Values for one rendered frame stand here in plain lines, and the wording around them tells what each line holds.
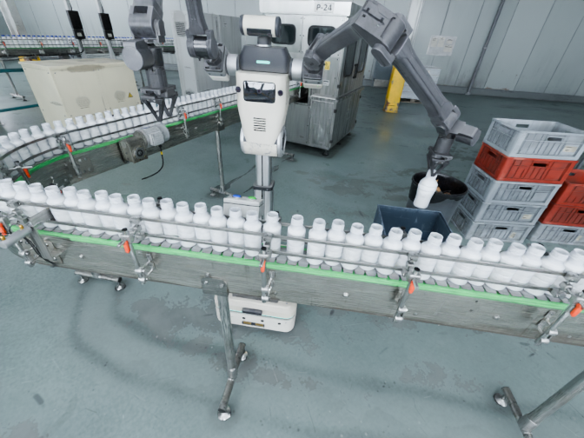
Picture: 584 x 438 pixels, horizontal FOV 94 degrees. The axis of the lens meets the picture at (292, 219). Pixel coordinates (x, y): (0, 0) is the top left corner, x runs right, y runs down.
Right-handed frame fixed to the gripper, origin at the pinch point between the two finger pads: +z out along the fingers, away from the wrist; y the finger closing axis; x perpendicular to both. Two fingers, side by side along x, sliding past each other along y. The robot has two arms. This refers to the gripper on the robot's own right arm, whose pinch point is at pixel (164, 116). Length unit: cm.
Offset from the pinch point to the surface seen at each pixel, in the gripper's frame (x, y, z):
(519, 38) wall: 691, -1184, -52
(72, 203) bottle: -30.0, 17.2, 27.9
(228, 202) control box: 20.5, 2.4, 29.1
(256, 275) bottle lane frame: 36, 21, 46
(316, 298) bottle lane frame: 58, 21, 53
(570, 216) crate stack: 298, -170, 106
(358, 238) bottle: 68, 18, 26
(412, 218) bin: 103, -37, 50
